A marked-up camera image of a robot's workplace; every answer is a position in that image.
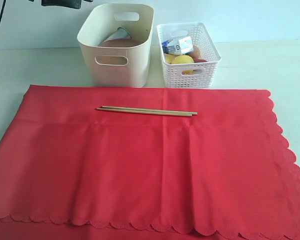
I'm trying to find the wooden chopstick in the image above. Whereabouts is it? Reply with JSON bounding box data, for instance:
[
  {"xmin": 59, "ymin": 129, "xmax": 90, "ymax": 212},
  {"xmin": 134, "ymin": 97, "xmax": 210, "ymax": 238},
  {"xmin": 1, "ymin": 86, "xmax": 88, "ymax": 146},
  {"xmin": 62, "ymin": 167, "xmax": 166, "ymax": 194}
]
[
  {"xmin": 101, "ymin": 106, "xmax": 198, "ymax": 116},
  {"xmin": 95, "ymin": 107, "xmax": 193, "ymax": 117}
]

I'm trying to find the brown egg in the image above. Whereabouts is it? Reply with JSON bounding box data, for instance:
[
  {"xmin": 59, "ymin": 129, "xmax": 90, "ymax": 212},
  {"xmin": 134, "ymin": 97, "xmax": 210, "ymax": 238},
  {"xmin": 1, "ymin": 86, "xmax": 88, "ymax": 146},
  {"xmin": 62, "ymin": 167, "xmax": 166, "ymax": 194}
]
[{"xmin": 188, "ymin": 45, "xmax": 201, "ymax": 59}]

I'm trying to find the blue white milk carton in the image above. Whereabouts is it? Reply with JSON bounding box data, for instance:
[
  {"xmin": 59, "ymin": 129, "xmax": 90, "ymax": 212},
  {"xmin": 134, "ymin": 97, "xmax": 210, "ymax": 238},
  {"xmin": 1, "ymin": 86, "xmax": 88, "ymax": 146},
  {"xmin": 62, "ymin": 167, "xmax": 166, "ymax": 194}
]
[{"xmin": 161, "ymin": 36, "xmax": 194, "ymax": 56}]

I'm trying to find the cream plastic bin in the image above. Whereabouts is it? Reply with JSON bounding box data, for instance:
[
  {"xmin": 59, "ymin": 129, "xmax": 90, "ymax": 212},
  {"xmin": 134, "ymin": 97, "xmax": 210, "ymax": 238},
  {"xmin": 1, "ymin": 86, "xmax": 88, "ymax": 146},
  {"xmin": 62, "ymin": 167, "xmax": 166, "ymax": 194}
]
[{"xmin": 77, "ymin": 3, "xmax": 154, "ymax": 88}]

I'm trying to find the brown round plate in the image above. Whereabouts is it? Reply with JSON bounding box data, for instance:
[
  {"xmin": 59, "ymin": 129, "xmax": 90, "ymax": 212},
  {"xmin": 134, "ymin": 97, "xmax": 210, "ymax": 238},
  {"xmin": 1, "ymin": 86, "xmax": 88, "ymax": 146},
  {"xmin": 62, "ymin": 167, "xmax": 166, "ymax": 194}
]
[{"xmin": 96, "ymin": 38, "xmax": 141, "ymax": 66}]

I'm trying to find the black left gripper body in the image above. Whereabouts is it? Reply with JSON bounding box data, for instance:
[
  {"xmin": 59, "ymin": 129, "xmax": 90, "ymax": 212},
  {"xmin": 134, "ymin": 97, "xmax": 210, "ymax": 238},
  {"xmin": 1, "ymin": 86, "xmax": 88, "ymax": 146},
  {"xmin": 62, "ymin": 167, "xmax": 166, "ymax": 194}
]
[{"xmin": 40, "ymin": 0, "xmax": 93, "ymax": 9}]

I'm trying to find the red tablecloth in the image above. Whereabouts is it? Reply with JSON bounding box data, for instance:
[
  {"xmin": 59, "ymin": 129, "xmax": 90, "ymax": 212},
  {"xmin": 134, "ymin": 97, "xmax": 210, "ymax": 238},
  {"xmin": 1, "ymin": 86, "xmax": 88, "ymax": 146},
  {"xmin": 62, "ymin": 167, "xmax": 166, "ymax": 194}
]
[{"xmin": 0, "ymin": 85, "xmax": 300, "ymax": 240}]

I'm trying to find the fried chicken nugget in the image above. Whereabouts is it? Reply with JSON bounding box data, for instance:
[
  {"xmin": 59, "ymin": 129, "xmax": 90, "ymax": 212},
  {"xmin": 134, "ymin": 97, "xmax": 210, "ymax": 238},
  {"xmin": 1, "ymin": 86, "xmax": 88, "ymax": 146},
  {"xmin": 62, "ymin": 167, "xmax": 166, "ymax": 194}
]
[{"xmin": 181, "ymin": 70, "xmax": 193, "ymax": 75}]

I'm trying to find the yellow cheese wedge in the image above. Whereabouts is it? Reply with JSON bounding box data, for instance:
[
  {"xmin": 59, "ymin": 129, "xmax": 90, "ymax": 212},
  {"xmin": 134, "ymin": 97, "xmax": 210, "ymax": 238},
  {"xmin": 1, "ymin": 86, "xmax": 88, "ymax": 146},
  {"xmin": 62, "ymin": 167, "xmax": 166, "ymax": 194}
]
[{"xmin": 164, "ymin": 53, "xmax": 176, "ymax": 64}]

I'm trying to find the white perforated plastic basket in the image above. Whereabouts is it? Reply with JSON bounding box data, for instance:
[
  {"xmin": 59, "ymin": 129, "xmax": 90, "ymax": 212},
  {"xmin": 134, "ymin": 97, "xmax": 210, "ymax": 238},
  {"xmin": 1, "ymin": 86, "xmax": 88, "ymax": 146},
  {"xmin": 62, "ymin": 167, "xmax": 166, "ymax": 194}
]
[{"xmin": 156, "ymin": 22, "xmax": 221, "ymax": 89}]

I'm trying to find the red sausage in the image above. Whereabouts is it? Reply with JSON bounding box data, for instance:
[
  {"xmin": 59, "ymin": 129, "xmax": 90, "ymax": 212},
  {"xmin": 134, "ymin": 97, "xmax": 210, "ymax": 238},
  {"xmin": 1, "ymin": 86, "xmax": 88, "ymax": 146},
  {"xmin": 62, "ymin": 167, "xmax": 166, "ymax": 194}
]
[{"xmin": 193, "ymin": 58, "xmax": 208, "ymax": 63}]

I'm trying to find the yellow lemon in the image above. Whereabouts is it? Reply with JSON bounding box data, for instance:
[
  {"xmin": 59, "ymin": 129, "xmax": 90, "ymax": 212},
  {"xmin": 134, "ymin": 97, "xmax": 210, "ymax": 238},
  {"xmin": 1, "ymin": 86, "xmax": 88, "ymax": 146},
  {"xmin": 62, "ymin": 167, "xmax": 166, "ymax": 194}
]
[{"xmin": 171, "ymin": 55, "xmax": 194, "ymax": 65}]

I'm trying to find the stainless steel cup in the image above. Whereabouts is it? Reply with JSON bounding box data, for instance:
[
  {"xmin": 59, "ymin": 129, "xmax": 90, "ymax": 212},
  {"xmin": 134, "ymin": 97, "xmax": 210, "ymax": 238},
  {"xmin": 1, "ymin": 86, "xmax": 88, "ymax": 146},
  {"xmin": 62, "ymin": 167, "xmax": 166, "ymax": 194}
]
[{"xmin": 104, "ymin": 27, "xmax": 132, "ymax": 42}]

